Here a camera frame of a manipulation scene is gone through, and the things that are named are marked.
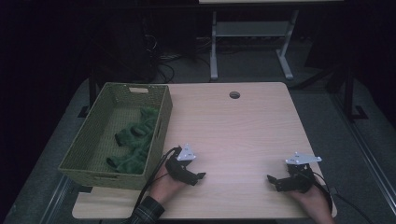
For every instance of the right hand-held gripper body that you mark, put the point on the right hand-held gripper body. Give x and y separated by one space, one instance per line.
299 180

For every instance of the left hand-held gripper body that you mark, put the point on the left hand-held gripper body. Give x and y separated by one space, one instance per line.
177 169

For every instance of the green plush garment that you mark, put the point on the green plush garment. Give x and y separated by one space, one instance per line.
137 146

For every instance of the green woven basket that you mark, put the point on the green woven basket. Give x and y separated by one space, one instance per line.
93 137

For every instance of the person's left hand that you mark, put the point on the person's left hand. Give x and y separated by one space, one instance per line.
165 188

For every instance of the person's right hand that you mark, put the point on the person's right hand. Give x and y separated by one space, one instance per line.
313 203

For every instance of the black metal stand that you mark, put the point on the black metal stand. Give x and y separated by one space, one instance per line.
92 90
348 93

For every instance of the dark box-shaped equipment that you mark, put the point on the dark box-shaped equipment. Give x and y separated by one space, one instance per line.
130 62

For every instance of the grey metal rail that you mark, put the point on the grey metal rail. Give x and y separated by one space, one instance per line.
56 199
367 155

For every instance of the grey metal desk frame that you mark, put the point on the grey metal desk frame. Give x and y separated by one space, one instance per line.
249 28

